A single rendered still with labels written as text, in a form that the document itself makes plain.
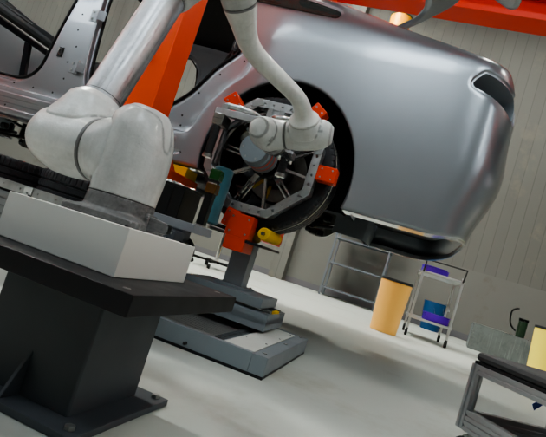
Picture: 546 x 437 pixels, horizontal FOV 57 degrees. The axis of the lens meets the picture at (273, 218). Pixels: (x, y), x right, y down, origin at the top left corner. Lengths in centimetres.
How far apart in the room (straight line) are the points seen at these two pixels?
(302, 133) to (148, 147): 71
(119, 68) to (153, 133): 28
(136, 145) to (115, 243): 24
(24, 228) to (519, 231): 984
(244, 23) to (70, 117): 58
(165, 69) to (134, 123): 118
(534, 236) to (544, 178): 112
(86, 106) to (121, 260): 44
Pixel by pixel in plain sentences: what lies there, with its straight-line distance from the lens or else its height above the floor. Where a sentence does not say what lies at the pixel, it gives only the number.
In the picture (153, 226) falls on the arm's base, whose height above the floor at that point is 41.
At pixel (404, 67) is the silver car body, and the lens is 263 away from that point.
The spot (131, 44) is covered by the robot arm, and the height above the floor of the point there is 83.
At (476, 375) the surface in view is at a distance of 177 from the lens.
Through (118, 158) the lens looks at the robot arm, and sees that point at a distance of 114.
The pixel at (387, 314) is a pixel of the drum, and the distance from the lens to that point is 562.
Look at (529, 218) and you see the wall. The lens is 1056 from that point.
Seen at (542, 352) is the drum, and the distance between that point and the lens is 623.
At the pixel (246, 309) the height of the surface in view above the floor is 16.
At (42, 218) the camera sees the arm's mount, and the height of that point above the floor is 36.
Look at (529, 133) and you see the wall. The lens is 1094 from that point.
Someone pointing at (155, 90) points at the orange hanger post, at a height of 95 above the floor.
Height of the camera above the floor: 43
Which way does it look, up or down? 4 degrees up
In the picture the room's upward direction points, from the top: 18 degrees clockwise
